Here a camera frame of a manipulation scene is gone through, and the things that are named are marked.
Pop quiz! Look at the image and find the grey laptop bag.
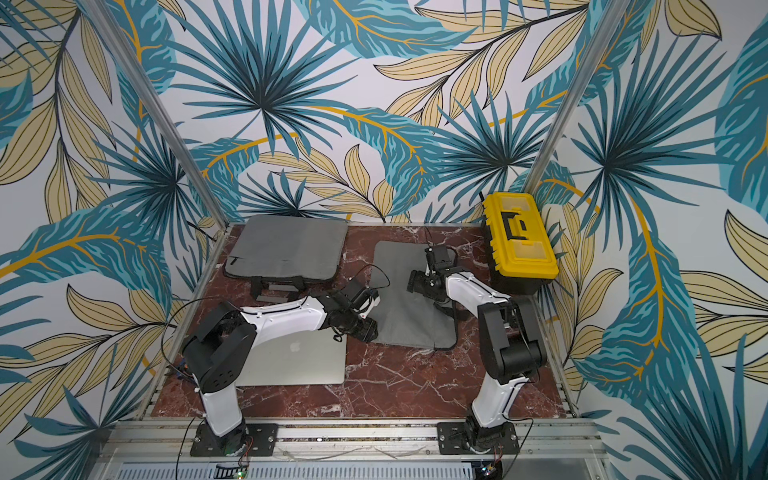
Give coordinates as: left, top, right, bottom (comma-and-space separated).
369, 241, 458, 350
223, 215, 348, 303

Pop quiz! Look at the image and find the silver laptop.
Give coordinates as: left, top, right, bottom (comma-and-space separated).
236, 329, 347, 387

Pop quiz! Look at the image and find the yellow black toolbox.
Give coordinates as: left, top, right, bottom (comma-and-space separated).
482, 192, 559, 295

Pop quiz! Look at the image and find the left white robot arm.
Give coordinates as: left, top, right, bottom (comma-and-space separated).
182, 281, 380, 455

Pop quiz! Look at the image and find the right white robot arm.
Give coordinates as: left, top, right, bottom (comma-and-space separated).
407, 267, 546, 453

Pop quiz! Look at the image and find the right aluminium frame post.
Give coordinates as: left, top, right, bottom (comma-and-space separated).
523, 1, 627, 195

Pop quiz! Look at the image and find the aluminium frame post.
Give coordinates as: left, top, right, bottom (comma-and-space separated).
81, 0, 229, 230
523, 1, 627, 195

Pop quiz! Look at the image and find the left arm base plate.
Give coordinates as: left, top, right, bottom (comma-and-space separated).
190, 421, 279, 457

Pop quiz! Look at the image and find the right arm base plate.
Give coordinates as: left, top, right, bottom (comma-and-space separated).
436, 418, 521, 455

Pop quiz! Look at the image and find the front aluminium rail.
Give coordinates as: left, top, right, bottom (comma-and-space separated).
97, 418, 608, 464

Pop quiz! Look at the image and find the left aluminium frame post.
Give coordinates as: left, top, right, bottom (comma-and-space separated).
81, 0, 229, 230

